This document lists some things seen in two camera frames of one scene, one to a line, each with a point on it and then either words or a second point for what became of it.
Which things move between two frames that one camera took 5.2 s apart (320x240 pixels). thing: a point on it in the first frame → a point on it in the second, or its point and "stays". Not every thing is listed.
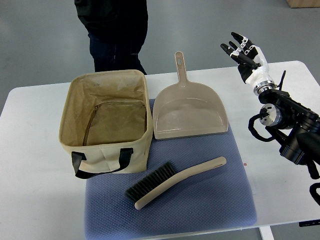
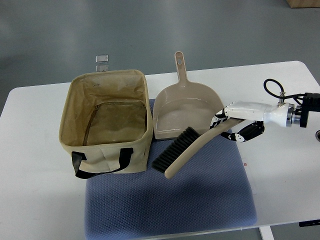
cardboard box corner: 303,3 stays
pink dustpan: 189,108 stays
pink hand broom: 141,192 → 188,146
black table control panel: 310,222 stays
